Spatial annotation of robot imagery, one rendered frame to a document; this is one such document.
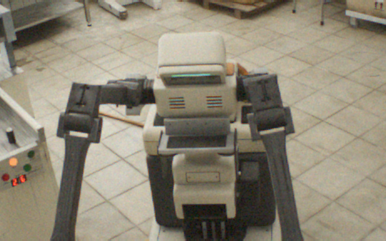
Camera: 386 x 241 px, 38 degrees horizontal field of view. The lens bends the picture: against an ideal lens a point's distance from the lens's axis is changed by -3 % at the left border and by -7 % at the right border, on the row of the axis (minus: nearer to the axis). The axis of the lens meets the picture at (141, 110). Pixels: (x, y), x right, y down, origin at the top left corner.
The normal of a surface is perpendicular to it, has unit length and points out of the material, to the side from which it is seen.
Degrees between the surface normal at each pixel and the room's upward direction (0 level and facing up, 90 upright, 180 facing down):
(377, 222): 0
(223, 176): 99
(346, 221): 0
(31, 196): 90
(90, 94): 41
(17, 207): 90
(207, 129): 91
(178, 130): 91
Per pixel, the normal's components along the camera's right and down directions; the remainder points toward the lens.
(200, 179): -0.14, 0.62
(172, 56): -0.21, -0.30
